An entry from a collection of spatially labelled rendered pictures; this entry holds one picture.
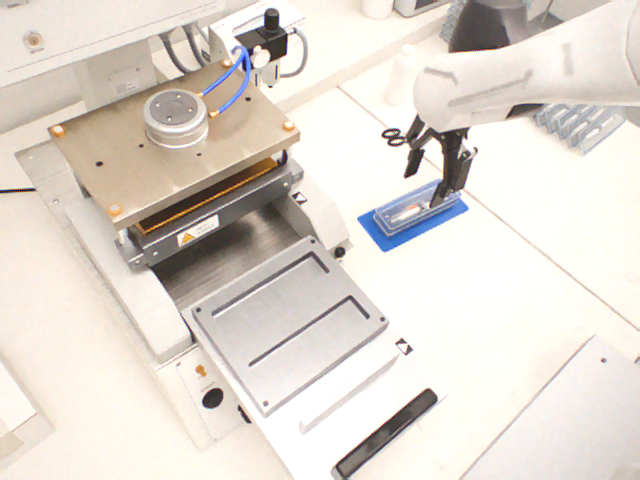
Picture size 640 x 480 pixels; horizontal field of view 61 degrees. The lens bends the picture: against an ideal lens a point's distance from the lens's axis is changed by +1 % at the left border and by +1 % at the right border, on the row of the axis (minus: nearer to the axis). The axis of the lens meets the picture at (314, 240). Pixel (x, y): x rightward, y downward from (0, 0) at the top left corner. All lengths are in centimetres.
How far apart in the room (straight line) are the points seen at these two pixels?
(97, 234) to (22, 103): 60
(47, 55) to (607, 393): 95
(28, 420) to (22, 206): 46
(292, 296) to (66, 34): 43
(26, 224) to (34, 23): 51
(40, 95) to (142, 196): 70
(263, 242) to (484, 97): 39
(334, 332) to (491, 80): 36
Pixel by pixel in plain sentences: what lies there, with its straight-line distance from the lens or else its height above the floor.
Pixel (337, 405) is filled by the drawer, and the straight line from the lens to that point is 68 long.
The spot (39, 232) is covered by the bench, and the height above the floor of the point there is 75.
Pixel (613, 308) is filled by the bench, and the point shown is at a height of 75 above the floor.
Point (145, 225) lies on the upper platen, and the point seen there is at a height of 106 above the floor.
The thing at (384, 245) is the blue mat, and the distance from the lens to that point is 108.
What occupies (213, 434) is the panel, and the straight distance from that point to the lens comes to 89.
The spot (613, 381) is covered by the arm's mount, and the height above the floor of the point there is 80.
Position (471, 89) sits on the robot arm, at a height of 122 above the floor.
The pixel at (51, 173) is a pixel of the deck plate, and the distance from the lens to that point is 98.
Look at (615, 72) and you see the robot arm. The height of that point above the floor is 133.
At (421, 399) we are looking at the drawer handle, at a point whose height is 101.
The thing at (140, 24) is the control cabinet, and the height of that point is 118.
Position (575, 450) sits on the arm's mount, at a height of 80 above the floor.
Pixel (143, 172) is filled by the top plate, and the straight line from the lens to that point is 70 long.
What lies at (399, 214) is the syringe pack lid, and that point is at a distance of 108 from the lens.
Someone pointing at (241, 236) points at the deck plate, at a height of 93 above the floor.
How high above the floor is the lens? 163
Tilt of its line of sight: 56 degrees down
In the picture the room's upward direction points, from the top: 9 degrees clockwise
